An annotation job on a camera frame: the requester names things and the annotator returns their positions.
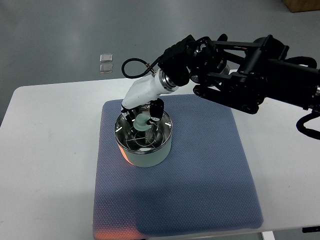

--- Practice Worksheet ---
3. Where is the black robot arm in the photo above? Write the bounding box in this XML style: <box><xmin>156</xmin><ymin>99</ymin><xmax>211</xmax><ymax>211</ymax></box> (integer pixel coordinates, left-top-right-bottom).
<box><xmin>158</xmin><ymin>34</ymin><xmax>320</xmax><ymax>139</ymax></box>

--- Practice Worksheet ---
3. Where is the green steel pot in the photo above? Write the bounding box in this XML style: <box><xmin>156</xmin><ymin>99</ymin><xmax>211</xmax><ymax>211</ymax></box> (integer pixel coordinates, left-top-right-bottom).
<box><xmin>114</xmin><ymin>103</ymin><xmax>173</xmax><ymax>168</ymax></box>

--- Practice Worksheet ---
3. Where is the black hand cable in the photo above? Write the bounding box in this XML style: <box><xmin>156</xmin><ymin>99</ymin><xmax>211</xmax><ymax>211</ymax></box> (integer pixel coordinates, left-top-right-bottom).
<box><xmin>121</xmin><ymin>57</ymin><xmax>165</xmax><ymax>79</ymax></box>

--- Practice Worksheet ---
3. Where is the wire steaming rack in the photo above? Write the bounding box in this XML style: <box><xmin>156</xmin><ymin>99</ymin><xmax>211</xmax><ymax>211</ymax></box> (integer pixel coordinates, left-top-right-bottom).
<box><xmin>124</xmin><ymin>124</ymin><xmax>164</xmax><ymax>152</ymax></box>

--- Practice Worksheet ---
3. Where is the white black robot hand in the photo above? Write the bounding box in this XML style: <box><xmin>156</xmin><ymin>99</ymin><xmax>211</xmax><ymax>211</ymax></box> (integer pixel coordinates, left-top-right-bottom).
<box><xmin>121</xmin><ymin>69</ymin><xmax>179</xmax><ymax>125</ymax></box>

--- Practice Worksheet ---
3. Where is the upper floor metal plate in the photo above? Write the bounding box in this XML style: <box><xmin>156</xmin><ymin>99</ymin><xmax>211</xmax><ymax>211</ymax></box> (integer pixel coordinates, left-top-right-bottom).
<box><xmin>99</xmin><ymin>53</ymin><xmax>113</xmax><ymax>63</ymax></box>

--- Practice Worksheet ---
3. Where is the black table control panel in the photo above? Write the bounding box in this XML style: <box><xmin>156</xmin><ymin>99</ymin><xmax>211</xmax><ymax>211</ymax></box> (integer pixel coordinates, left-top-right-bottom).
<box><xmin>302</xmin><ymin>226</ymin><xmax>320</xmax><ymax>233</ymax></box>

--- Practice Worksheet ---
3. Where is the cardboard box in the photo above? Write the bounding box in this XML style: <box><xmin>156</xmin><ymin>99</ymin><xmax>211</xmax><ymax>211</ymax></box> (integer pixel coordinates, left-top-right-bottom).
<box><xmin>282</xmin><ymin>0</ymin><xmax>320</xmax><ymax>13</ymax></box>

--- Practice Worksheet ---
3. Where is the blue textured mat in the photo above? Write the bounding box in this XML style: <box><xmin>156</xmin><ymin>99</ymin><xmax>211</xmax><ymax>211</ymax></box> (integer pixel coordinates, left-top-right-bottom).
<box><xmin>93</xmin><ymin>94</ymin><xmax>264</xmax><ymax>240</ymax></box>

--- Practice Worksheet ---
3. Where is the glass lid green knob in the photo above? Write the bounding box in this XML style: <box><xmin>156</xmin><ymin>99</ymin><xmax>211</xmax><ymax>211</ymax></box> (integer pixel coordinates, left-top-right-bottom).
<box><xmin>114</xmin><ymin>104</ymin><xmax>173</xmax><ymax>154</ymax></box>

